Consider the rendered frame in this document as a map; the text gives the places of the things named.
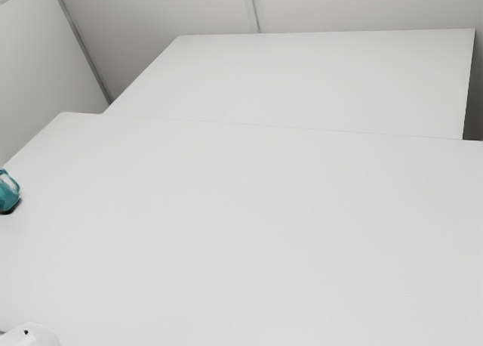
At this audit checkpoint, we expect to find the teal faceted mug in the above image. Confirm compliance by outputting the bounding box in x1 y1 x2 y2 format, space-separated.
0 168 22 214

